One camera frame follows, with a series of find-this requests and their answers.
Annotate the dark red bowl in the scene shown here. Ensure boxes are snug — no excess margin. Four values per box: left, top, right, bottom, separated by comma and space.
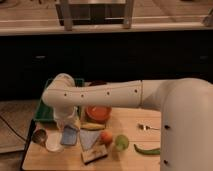
89, 80, 107, 86

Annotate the blue grey cloth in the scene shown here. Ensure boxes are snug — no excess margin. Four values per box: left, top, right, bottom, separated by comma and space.
79, 129, 101, 151

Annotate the small metal cup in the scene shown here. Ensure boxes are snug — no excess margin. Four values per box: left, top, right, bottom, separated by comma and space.
31, 129, 47, 146

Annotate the metal fork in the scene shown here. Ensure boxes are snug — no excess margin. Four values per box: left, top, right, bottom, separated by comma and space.
137, 124, 160, 131

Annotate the wooden chair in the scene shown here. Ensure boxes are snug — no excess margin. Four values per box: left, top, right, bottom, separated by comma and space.
55, 0, 135, 31

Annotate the green cup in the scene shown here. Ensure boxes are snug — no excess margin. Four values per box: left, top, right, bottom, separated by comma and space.
115, 135, 129, 151

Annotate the orange bowl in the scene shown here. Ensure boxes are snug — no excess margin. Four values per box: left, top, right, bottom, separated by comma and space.
85, 106, 111, 123

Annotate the green chili pepper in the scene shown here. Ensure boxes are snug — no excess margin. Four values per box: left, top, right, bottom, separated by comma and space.
134, 144, 160, 156

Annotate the black cable left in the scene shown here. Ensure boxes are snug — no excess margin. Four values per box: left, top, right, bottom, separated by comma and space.
0, 114, 28, 143

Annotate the orange peach fruit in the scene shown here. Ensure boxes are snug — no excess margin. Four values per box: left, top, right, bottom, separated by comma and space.
100, 130, 113, 145

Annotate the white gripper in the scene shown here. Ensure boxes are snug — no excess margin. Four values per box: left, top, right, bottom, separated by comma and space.
53, 107, 79, 130

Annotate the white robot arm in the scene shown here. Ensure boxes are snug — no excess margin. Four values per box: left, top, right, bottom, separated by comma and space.
42, 73, 213, 171

